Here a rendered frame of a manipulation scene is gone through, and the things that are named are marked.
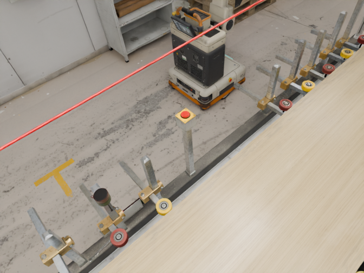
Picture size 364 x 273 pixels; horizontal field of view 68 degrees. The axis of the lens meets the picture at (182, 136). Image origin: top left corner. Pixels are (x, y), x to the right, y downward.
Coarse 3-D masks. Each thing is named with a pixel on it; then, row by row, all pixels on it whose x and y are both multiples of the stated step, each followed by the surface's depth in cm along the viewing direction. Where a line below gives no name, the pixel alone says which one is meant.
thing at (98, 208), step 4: (80, 184) 150; (80, 188) 148; (84, 188) 148; (84, 192) 146; (88, 192) 146; (88, 196) 145; (92, 200) 143; (92, 204) 142; (96, 204) 141; (96, 208) 140; (100, 208) 140; (100, 212) 138; (104, 212) 138; (100, 216) 137; (104, 216) 137; (112, 224) 134; (108, 228) 133; (112, 228) 133
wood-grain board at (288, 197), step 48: (336, 96) 172; (288, 144) 152; (336, 144) 149; (192, 192) 137; (240, 192) 135; (288, 192) 134; (336, 192) 132; (144, 240) 124; (192, 240) 122; (240, 240) 121; (288, 240) 119; (336, 240) 118
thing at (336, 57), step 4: (296, 40) 224; (308, 44) 218; (312, 44) 218; (308, 48) 220; (312, 48) 217; (320, 48) 214; (328, 56) 210; (332, 56) 208; (336, 56) 206; (340, 56) 206; (336, 60) 207; (340, 60) 205; (344, 60) 203
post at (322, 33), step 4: (320, 32) 183; (324, 32) 182; (320, 36) 184; (316, 40) 188; (320, 40) 186; (316, 44) 190; (320, 44) 189; (316, 48) 191; (312, 52) 195; (316, 52) 193; (312, 56) 197; (316, 56) 197; (312, 60) 199; (308, 64) 203; (312, 64) 201; (308, 76) 210
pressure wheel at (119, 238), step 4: (120, 228) 128; (112, 232) 127; (116, 232) 127; (120, 232) 127; (124, 232) 126; (112, 236) 126; (116, 236) 126; (120, 236) 125; (124, 236) 125; (112, 240) 124; (116, 240) 124; (120, 240) 124; (124, 240) 124; (116, 244) 123; (120, 244) 123; (124, 244) 125
